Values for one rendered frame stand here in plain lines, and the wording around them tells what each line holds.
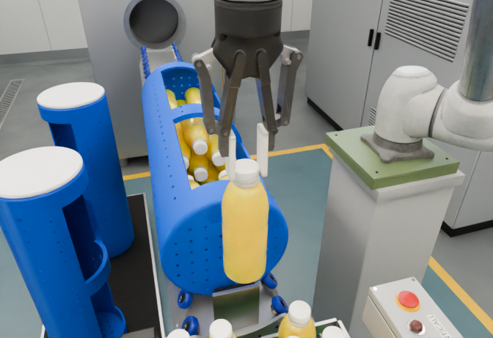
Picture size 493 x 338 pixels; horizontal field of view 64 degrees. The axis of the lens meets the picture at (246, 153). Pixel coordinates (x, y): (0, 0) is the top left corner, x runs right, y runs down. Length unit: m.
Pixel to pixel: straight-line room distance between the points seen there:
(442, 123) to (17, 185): 1.24
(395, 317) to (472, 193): 1.86
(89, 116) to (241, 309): 1.17
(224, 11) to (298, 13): 5.97
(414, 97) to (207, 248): 0.75
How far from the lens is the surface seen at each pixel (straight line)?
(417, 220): 1.46
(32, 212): 1.30
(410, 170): 1.30
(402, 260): 1.57
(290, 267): 2.32
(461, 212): 2.66
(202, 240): 0.83
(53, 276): 1.47
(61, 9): 5.86
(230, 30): 0.43
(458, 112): 1.20
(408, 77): 1.26
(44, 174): 1.34
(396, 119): 1.28
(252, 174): 0.54
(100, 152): 1.89
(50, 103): 1.84
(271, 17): 0.44
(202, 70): 0.46
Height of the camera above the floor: 1.71
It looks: 32 degrees down
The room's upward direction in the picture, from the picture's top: straight up
